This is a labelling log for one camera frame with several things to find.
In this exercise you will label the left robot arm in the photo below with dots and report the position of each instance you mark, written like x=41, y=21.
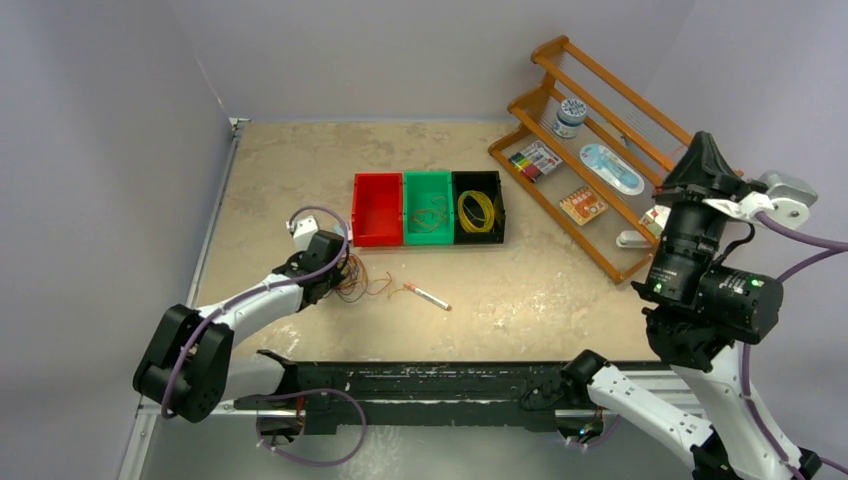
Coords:
x=187, y=368

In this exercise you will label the wooden shelf rack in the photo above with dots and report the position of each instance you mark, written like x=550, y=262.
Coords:
x=619, y=118

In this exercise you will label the marker pen pack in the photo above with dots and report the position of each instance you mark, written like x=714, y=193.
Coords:
x=535, y=161

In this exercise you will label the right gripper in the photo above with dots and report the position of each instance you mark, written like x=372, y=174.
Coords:
x=699, y=165

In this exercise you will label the blue blister pack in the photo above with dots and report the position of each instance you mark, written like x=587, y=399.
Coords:
x=603, y=162

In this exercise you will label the white round jar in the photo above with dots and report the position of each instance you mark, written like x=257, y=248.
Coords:
x=570, y=117

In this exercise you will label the red plastic bin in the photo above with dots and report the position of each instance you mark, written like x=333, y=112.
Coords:
x=377, y=209

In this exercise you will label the green plastic bin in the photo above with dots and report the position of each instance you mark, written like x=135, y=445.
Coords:
x=428, y=212

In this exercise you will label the orange white marker pen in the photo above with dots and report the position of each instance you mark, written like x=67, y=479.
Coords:
x=427, y=296

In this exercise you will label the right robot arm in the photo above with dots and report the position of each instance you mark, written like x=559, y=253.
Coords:
x=701, y=315

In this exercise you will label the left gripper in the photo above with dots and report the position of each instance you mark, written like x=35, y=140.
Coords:
x=336, y=277

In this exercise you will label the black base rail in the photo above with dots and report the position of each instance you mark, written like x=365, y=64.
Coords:
x=538, y=396

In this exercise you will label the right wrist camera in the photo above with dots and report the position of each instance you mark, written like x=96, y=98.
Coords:
x=783, y=198

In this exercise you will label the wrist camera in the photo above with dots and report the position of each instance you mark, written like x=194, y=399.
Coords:
x=783, y=198
x=302, y=231

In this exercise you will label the white red box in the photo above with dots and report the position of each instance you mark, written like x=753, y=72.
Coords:
x=655, y=219

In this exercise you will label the black plastic bin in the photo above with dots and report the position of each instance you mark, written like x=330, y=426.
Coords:
x=489, y=184

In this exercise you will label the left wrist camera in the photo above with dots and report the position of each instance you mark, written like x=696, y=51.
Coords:
x=302, y=231

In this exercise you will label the white stapler on shelf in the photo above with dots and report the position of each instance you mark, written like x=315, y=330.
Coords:
x=632, y=239

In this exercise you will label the orange spiral notebook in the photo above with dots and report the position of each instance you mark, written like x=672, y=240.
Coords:
x=583, y=205

